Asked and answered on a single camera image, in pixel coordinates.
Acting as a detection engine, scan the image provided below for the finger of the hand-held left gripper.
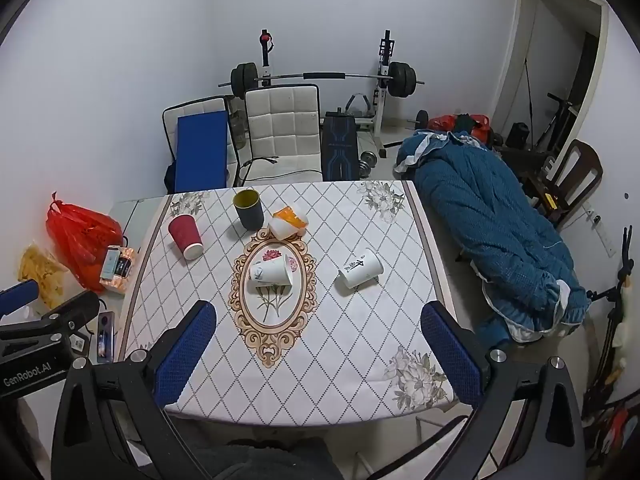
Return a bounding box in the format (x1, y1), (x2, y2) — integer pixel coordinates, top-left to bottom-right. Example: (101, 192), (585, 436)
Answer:
(0, 291), (101, 347)
(0, 280), (40, 317)

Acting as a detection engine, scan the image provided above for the red bag with dark clothes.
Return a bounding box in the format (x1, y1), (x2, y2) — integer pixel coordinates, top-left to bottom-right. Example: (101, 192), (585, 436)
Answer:
(427, 113), (491, 142)

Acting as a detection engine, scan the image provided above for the black and blue weight bench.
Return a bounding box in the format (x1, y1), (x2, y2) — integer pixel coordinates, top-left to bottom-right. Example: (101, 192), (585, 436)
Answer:
(320, 110), (362, 182)

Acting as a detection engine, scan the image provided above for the orange and white paper cup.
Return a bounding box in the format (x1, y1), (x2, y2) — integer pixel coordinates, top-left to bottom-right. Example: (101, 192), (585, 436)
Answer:
(268, 206), (309, 241)

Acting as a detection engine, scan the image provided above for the blue foam pad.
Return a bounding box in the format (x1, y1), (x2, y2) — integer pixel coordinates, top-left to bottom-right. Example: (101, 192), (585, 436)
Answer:
(173, 110), (230, 194)

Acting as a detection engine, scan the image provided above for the black cable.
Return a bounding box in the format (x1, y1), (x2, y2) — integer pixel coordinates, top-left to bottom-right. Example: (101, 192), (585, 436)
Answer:
(235, 156), (322, 187)

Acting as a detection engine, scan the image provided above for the black barbell with weights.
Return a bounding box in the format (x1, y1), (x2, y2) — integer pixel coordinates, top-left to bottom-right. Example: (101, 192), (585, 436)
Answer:
(217, 61), (426, 99)

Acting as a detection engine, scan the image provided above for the black scooter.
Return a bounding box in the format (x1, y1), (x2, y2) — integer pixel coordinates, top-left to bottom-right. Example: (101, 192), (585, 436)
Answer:
(532, 92), (582, 154)

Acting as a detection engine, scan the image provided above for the orange packaging box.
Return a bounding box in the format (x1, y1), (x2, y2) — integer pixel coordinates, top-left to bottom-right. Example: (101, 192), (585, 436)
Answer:
(100, 245), (139, 294)

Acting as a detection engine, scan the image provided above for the white floral diamond tablecloth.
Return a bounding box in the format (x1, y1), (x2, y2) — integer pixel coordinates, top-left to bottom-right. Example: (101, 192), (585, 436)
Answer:
(116, 180), (458, 428)

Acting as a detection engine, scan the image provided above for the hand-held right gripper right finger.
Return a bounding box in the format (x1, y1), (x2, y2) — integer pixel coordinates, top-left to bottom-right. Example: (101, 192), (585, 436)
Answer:
(421, 302), (587, 480)

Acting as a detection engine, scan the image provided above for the white table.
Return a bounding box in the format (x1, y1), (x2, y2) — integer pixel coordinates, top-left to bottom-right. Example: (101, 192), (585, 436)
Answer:
(107, 180), (476, 480)

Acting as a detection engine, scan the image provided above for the red paper cup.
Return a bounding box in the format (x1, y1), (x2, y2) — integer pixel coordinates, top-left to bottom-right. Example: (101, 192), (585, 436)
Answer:
(167, 214), (204, 261)

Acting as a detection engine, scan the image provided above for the white power strip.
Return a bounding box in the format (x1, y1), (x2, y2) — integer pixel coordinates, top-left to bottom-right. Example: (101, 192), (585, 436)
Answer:
(582, 202), (615, 259)

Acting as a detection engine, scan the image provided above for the red plastic bag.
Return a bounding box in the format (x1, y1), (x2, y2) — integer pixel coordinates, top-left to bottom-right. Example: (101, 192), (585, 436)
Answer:
(46, 191), (125, 292)

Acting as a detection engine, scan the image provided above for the brown wooden chair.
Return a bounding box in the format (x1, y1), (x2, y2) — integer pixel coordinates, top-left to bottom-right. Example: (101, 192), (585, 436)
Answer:
(520, 139), (604, 231)

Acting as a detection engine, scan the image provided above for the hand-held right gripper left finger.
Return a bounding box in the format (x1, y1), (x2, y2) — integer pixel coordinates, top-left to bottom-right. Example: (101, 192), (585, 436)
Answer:
(50, 300), (218, 480)

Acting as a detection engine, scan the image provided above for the grey dumbbell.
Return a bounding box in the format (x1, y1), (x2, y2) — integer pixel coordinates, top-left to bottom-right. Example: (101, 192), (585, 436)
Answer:
(357, 150), (382, 177)

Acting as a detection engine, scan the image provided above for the white quilted chair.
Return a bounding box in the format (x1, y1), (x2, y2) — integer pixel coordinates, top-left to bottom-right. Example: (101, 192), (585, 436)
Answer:
(243, 84), (324, 184)
(161, 96), (242, 187)

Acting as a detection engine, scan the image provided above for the dark grey cup yellow inside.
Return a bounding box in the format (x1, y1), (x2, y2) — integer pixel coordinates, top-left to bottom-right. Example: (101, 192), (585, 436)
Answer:
(232, 189), (265, 231)

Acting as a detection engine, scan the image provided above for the white paper cup black print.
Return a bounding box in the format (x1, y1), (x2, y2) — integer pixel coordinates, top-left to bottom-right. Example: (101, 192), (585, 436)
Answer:
(338, 248), (384, 290)

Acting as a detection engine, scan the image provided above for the black speaker box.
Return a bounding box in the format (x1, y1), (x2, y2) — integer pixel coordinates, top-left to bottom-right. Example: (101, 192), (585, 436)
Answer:
(505, 122), (531, 149)

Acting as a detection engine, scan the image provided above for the plain white paper cup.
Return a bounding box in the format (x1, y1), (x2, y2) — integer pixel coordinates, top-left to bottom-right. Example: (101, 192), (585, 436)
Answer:
(248, 253), (292, 289)

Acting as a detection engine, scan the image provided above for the blue quilt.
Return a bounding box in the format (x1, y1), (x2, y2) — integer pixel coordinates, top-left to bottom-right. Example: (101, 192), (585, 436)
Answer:
(394, 129), (591, 345)

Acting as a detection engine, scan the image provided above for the white barbell rack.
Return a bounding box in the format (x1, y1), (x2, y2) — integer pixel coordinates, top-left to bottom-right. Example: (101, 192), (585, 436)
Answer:
(256, 29), (402, 159)

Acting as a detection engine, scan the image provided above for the yellow plastic bag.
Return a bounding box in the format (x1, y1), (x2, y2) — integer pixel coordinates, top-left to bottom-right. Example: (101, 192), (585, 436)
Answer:
(18, 244), (71, 310)

